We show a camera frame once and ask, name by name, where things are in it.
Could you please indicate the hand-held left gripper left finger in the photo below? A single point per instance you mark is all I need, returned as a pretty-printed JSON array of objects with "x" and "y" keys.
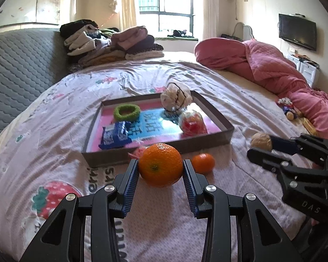
[{"x": 129, "y": 191}]

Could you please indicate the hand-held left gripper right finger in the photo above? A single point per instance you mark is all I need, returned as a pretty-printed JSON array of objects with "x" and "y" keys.
[{"x": 191, "y": 191}]

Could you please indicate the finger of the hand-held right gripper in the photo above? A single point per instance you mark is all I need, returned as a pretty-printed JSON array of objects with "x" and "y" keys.
[
  {"x": 265, "y": 158},
  {"x": 285, "y": 144}
]

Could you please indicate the walnut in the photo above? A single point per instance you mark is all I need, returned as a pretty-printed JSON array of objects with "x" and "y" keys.
[{"x": 260, "y": 141}]

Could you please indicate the small orange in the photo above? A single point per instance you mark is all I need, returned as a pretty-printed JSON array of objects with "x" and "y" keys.
[
  {"x": 203, "y": 163},
  {"x": 160, "y": 165}
]

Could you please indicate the shallow grey cardboard tray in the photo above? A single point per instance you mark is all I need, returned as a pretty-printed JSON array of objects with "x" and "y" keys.
[{"x": 207, "y": 140}]

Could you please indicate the blue snack packet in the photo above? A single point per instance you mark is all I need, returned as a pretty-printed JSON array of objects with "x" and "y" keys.
[{"x": 113, "y": 136}]

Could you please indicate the red and clear candy bag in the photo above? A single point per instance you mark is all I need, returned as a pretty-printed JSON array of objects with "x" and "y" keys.
[{"x": 192, "y": 124}]

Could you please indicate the cream polka dot scrunchie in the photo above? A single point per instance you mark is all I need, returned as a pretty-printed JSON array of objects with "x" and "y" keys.
[{"x": 172, "y": 95}]

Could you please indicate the small brown ball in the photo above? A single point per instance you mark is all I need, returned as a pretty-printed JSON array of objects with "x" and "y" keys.
[{"x": 290, "y": 116}]

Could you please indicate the yellow snack packet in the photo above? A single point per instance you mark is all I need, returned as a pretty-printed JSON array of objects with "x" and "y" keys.
[{"x": 308, "y": 127}]

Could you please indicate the pink and blue book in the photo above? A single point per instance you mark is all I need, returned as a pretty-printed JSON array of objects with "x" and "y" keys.
[{"x": 147, "y": 125}]

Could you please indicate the cream fitted sheet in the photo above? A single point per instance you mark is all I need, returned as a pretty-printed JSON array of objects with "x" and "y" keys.
[{"x": 248, "y": 87}]

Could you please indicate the white drawer cabinet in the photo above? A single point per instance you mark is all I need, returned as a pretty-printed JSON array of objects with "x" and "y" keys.
[{"x": 306, "y": 69}]

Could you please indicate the pink quilt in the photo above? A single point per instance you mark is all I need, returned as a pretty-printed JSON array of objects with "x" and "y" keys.
[{"x": 262, "y": 65}]

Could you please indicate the black television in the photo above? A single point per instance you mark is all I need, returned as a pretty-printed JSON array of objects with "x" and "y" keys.
[{"x": 298, "y": 31}]

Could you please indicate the white vanity mirror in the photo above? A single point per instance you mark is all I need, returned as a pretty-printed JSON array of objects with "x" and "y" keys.
[{"x": 244, "y": 31}]

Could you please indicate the pile of folded clothes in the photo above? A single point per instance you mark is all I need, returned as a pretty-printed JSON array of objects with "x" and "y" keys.
[{"x": 112, "y": 49}]

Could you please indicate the dark clothing heap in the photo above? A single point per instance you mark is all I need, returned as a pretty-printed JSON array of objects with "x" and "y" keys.
[{"x": 180, "y": 33}]

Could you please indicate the green window seat cushion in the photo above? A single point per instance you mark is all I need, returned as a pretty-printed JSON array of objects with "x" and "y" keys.
[{"x": 164, "y": 39}]

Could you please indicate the cream curtain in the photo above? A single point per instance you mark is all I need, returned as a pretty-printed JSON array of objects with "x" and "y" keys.
[
  {"x": 128, "y": 2},
  {"x": 211, "y": 5}
]

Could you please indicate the grey quilted headboard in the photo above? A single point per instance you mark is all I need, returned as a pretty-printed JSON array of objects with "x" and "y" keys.
[{"x": 21, "y": 73}]

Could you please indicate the window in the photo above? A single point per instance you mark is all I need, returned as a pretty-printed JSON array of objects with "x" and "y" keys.
[{"x": 169, "y": 0}]

